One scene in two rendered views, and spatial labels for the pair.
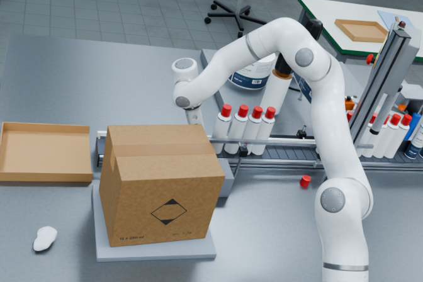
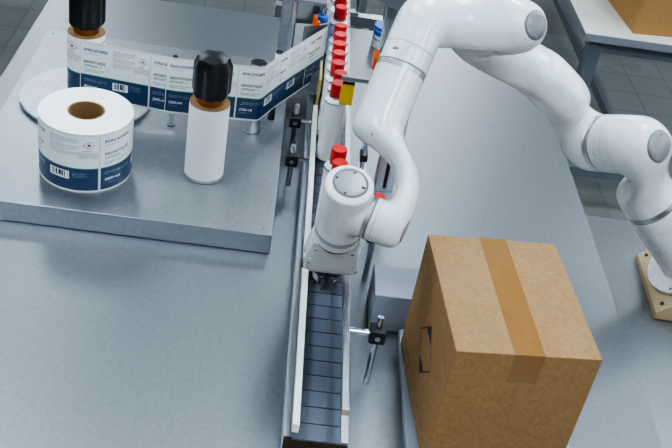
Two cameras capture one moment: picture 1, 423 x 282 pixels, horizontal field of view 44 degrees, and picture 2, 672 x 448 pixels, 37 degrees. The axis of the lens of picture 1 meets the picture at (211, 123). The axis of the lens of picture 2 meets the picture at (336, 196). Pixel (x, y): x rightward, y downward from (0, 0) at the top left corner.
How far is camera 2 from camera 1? 183 cm
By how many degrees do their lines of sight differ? 59
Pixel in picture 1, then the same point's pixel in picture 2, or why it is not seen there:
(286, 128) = (260, 172)
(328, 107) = (557, 62)
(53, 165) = not seen: outside the picture
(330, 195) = (657, 144)
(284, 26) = (444, 8)
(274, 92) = (222, 138)
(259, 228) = not seen: hidden behind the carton
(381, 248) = (500, 184)
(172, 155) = (524, 288)
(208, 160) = (525, 252)
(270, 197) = (409, 253)
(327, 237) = (652, 189)
